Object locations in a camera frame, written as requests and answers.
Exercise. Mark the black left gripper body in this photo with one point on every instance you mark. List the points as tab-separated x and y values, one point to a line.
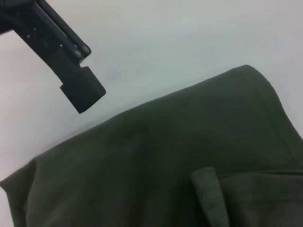
11	14

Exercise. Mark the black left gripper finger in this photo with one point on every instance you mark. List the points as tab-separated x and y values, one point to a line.
80	89

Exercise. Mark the dark green FREE t-shirt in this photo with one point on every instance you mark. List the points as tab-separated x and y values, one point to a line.
165	153

